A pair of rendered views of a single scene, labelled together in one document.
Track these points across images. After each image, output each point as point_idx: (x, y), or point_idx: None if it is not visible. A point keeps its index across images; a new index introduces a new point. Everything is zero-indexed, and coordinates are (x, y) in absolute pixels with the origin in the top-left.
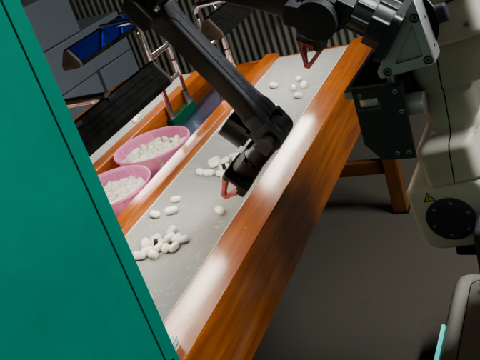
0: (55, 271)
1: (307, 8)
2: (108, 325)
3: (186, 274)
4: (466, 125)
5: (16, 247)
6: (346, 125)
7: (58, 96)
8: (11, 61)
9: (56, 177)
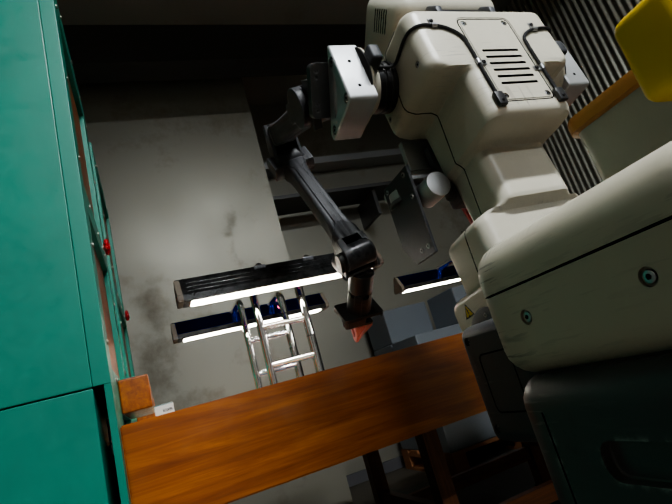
0: (0, 251)
1: (289, 98)
2: (34, 314)
3: None
4: (492, 205)
5: None
6: None
7: (72, 154)
8: (40, 126)
9: (40, 197)
